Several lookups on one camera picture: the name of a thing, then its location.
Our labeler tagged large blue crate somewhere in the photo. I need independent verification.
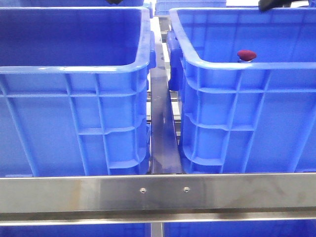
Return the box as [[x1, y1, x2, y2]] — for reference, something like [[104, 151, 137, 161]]
[[0, 7, 156, 178], [168, 7, 316, 174]]

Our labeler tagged large blue crate left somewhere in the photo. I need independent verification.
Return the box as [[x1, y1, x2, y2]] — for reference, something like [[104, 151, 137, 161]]
[[0, 7, 156, 178]]

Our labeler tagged steel divider bar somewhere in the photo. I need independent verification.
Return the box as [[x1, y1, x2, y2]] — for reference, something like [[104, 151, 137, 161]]
[[150, 35, 182, 174]]

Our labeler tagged blue crate lower left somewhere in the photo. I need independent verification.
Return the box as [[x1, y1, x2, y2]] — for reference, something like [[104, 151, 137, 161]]
[[0, 223, 151, 237]]

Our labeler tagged stainless steel front rail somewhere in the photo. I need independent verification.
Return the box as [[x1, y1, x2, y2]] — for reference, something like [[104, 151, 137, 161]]
[[0, 173, 316, 226]]

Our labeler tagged blue crate back left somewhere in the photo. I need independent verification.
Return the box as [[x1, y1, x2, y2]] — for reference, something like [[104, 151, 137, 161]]
[[0, 0, 152, 9]]

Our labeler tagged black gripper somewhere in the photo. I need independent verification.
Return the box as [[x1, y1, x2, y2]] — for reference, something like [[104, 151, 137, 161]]
[[106, 0, 122, 4]]

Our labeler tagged blue crate back centre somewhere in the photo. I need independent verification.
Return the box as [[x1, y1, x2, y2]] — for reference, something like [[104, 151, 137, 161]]
[[155, 0, 227, 16]]

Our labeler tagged large blue crate right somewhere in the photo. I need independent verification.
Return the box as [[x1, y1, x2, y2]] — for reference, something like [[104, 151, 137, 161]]
[[168, 7, 316, 174]]

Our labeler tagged blue crate lower right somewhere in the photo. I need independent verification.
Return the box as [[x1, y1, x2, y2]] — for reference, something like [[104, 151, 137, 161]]
[[164, 220, 316, 237]]

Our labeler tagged steel vertical post lower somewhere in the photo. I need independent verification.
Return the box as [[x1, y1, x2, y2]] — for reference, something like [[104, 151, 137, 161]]
[[151, 222, 164, 237]]

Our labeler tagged red mushroom push button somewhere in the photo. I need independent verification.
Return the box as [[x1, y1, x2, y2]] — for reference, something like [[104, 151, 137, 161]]
[[237, 49, 257, 62]]

